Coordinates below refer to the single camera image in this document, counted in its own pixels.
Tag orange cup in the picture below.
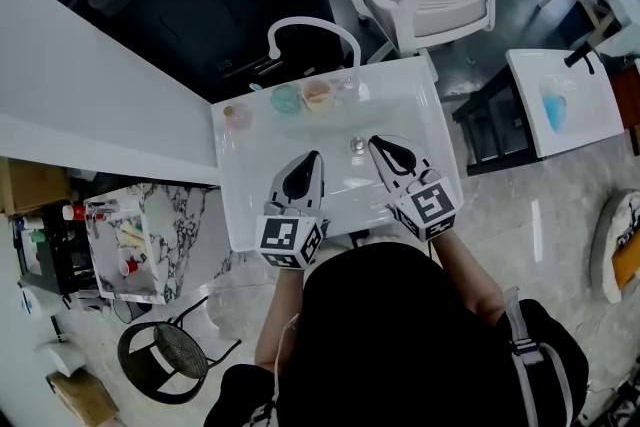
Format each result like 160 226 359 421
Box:
300 78 335 117

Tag grey shoulder strap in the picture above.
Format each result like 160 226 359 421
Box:
503 287 575 427

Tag small white sink basin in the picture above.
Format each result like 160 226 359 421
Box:
505 46 627 159

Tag cream rolled items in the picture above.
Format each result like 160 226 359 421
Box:
116 221 149 249

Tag marble patterned cabinet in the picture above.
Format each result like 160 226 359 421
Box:
83 182 235 307

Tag black round wire chair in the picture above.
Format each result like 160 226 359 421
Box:
116 296 242 407

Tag metal tongs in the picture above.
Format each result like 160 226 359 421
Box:
86 199 120 222

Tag cardboard box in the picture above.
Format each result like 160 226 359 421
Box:
0 156 70 217
46 368 120 427

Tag white earphone cable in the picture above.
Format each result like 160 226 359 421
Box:
271 312 302 416

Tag person in dark vest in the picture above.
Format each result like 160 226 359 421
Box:
203 242 592 427

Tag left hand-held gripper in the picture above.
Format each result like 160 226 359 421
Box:
254 151 332 271

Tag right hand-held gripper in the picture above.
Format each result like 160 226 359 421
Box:
369 135 460 245

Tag large black machine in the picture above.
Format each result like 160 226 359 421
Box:
84 0 347 104

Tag person's left forearm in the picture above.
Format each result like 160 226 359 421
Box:
253 264 307 372

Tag person's right forearm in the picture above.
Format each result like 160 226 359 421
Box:
428 229 507 322

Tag white round cushion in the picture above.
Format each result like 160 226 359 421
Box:
589 189 640 305

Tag orange box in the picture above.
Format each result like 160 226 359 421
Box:
611 233 640 290

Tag white glossy table top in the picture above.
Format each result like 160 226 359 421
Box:
209 54 464 254

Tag clear pink cup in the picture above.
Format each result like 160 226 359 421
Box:
332 73 360 104

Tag black storage rack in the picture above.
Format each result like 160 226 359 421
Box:
12 204 97 297

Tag teal cup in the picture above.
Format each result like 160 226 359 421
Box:
270 83 303 117

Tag white curved faucet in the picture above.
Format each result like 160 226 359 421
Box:
266 16 364 84

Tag brown wooden furniture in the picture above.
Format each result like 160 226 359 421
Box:
609 63 640 142

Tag blue item in basin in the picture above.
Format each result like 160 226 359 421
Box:
540 93 569 134

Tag black metal table frame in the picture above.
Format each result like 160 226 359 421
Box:
451 63 545 177

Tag white round container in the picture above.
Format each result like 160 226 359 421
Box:
18 283 57 319

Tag black basin faucet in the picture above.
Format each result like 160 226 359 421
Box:
563 41 597 76

